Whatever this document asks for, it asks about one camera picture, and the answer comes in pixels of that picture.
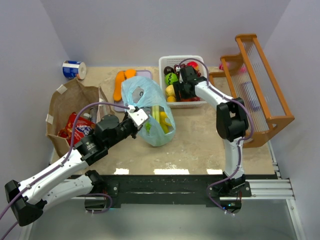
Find orange sweet potato left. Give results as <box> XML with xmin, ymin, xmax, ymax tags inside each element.
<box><xmin>113</xmin><ymin>71</ymin><xmax>126</xmax><ymax>102</ymax></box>

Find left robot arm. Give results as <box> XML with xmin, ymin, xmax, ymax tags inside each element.
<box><xmin>4</xmin><ymin>112</ymin><xmax>149</xmax><ymax>227</ymax></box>

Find red yellow peach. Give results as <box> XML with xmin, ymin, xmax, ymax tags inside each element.
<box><xmin>186</xmin><ymin>61</ymin><xmax>199</xmax><ymax>72</ymax></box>

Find brown paper grocery bag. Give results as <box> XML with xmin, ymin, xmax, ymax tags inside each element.
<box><xmin>46</xmin><ymin>79</ymin><xmax>109</xmax><ymax>157</ymax></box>

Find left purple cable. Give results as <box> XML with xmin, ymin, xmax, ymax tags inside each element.
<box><xmin>0</xmin><ymin>102</ymin><xmax>131</xmax><ymax>240</ymax></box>

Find green celery stalks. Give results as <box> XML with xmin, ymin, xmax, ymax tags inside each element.
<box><xmin>151</xmin><ymin>105</ymin><xmax>160</xmax><ymax>123</ymax></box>

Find clear water bottle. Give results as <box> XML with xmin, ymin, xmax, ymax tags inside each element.
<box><xmin>83</xmin><ymin>113</ymin><xmax>91</xmax><ymax>121</ymax></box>

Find purple cable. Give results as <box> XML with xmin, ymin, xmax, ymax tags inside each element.
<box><xmin>0</xmin><ymin>102</ymin><xmax>131</xmax><ymax>240</ymax></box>
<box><xmin>179</xmin><ymin>58</ymin><xmax>255</xmax><ymax>216</ymax></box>

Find dark mangosteen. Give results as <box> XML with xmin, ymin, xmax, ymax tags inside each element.
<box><xmin>163</xmin><ymin>66</ymin><xmax>175</xmax><ymax>76</ymax></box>

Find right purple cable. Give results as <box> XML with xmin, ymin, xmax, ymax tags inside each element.
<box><xmin>179</xmin><ymin>58</ymin><xmax>255</xmax><ymax>216</ymax></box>

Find white plastic basket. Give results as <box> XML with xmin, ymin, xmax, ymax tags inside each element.
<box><xmin>158</xmin><ymin>55</ymin><xmax>206</xmax><ymax>109</ymax></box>

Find black base frame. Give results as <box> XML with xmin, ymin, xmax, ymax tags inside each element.
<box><xmin>85</xmin><ymin>170</ymin><xmax>252</xmax><ymax>213</ymax></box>

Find blue plastic bag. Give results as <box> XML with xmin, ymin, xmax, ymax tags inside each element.
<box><xmin>121</xmin><ymin>76</ymin><xmax>176</xmax><ymax>147</ymax></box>

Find small orange fruit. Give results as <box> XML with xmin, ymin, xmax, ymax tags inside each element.
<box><xmin>166</xmin><ymin>96</ymin><xmax>177</xmax><ymax>103</ymax></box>

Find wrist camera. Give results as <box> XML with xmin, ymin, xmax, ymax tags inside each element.
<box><xmin>176</xmin><ymin>63</ymin><xmax>186</xmax><ymax>72</ymax></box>
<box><xmin>127</xmin><ymin>105</ymin><xmax>149</xmax><ymax>129</ymax></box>

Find yellow lemon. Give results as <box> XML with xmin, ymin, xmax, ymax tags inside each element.
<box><xmin>165</xmin><ymin>84</ymin><xmax>176</xmax><ymax>97</ymax></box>

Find orange sweet potato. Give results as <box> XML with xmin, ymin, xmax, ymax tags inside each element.
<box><xmin>124</xmin><ymin>68</ymin><xmax>137</xmax><ymax>79</ymax></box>
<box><xmin>113</xmin><ymin>71</ymin><xmax>126</xmax><ymax>102</ymax></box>

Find green grape bunch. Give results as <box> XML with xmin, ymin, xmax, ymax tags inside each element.
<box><xmin>145</xmin><ymin>121</ymin><xmax>152</xmax><ymax>134</ymax></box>

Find small orange pumpkin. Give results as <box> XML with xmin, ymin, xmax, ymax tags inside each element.
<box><xmin>179</xmin><ymin>97</ymin><xmax>194</xmax><ymax>102</ymax></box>

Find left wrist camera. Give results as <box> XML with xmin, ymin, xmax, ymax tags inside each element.
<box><xmin>127</xmin><ymin>105</ymin><xmax>149</xmax><ymax>129</ymax></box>

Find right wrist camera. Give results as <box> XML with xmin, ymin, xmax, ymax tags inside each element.
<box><xmin>176</xmin><ymin>63</ymin><xmax>186</xmax><ymax>72</ymax></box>

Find orange sweet potato right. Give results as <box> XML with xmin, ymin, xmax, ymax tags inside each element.
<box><xmin>124</xmin><ymin>68</ymin><xmax>137</xmax><ymax>79</ymax></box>

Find lavender cutting board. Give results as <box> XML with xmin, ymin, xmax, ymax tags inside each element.
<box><xmin>114</xmin><ymin>70</ymin><xmax>152</xmax><ymax>105</ymax></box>

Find red snack packet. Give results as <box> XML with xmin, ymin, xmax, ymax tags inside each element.
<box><xmin>58</xmin><ymin>112</ymin><xmax>96</xmax><ymax>145</ymax></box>

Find purple grape bunch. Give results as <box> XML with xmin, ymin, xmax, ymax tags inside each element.
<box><xmin>174</xmin><ymin>61</ymin><xmax>202</xmax><ymax>78</ymax></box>

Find wooden rack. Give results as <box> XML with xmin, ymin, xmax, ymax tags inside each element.
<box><xmin>209</xmin><ymin>33</ymin><xmax>295</xmax><ymax>148</ymax></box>

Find toilet paper roll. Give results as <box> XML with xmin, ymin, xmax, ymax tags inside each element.
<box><xmin>62</xmin><ymin>60</ymin><xmax>87</xmax><ymax>80</ymax></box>

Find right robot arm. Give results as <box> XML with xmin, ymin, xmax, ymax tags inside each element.
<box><xmin>173</xmin><ymin>66</ymin><xmax>249</xmax><ymax>189</ymax></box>

